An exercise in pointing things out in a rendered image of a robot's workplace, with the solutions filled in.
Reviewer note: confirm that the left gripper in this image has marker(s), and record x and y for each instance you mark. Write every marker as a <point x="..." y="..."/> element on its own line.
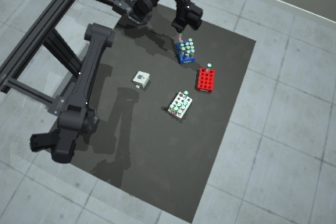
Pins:
<point x="175" y="24"/>

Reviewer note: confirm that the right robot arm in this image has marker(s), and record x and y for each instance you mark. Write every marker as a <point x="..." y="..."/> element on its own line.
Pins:
<point x="76" y="113"/>

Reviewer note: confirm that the white tube rack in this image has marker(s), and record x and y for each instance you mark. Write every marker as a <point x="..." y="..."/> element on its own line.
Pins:
<point x="180" y="98"/>

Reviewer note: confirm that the red lego-style plate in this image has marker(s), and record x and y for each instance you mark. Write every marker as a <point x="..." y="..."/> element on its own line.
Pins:
<point x="205" y="82"/>

